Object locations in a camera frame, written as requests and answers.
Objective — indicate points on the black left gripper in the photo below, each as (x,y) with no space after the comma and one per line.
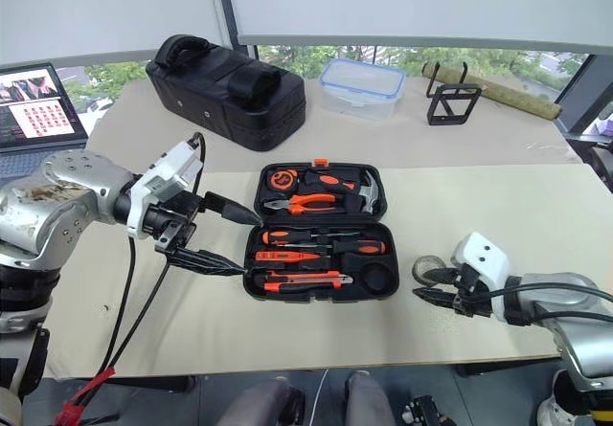
(174,220)

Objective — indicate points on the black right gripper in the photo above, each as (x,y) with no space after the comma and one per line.
(474,299)

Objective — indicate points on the grey tape roll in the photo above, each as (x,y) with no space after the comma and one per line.
(421,265)

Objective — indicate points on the orange voltage tester screwdriver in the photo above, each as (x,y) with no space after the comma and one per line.
(278,255)

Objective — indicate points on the orange black utility knife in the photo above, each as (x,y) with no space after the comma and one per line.
(297,282)

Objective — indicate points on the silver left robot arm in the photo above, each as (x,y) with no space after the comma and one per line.
(57,201)

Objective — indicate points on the black tool case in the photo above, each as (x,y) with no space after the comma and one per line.
(378,273)

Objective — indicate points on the orange black tape measure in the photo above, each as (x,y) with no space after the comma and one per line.
(282,180)

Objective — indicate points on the black device under table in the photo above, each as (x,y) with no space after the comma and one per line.
(426,411)

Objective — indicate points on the dark grey rounded shape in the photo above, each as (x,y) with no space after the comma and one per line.
(369,399)
(254,404)

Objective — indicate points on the black fabric bag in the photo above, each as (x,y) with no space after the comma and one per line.
(225,96)

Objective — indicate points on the white sneaker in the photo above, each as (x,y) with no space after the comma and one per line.
(560,407)

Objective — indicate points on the clear container blue lid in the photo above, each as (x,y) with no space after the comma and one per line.
(361,91)

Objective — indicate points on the rolled olive mat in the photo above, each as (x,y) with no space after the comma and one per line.
(517,96)

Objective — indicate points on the black office chair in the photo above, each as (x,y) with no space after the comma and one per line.
(596,153)

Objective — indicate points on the red tape strip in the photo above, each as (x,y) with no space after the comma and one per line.
(84,395)

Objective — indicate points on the open laptop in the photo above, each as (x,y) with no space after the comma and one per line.
(38,110)

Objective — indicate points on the purple object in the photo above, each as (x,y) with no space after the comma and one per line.
(604,122)

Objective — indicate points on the dark window pillar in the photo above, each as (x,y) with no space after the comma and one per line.
(582,91)

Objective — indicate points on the narrow white roller blind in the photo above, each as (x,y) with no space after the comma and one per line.
(105,5)

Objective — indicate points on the wide white roller blind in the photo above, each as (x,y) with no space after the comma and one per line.
(421,0)

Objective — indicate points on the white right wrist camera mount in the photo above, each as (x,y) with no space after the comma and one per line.
(483,253)

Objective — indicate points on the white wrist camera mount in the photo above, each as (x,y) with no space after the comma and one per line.
(483,253)
(163,177)

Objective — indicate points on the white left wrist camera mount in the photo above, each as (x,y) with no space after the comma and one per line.
(163,177)

